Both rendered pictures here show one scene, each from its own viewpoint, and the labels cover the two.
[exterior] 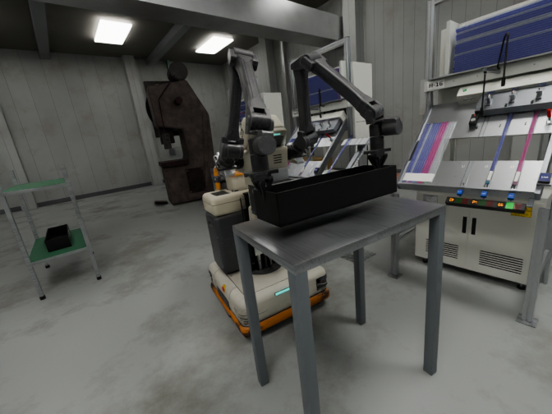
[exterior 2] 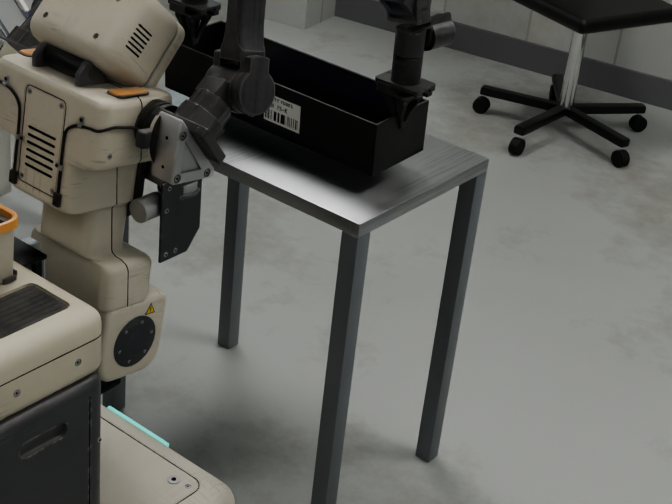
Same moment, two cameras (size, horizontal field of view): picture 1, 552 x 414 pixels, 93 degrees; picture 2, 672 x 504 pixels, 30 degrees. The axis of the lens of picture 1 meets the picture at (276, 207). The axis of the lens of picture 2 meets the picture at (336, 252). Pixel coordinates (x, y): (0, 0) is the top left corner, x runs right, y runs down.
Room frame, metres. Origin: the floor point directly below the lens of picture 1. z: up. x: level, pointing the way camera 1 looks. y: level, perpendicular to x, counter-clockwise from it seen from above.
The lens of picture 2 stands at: (1.94, 2.03, 1.89)
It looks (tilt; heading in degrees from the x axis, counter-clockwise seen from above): 29 degrees down; 244
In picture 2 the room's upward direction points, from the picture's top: 6 degrees clockwise
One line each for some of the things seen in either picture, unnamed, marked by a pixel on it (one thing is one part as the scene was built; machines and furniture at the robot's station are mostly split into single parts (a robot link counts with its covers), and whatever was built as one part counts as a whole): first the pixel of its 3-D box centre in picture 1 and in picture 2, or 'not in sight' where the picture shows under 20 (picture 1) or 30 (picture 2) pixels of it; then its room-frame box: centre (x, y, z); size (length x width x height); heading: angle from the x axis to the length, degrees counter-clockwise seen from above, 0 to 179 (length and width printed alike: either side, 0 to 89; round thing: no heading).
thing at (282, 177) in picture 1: (273, 190); (128, 179); (1.39, 0.00, 0.84); 0.28 x 0.16 x 0.22; 118
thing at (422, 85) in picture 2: (259, 165); (406, 71); (0.86, 0.04, 1.04); 0.10 x 0.07 x 0.07; 118
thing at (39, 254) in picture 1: (53, 223); not in sight; (2.52, 2.20, 0.55); 0.91 x 0.46 x 1.10; 37
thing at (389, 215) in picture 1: (341, 303); (281, 291); (0.97, -0.23, 0.40); 0.70 x 0.45 x 0.80; 118
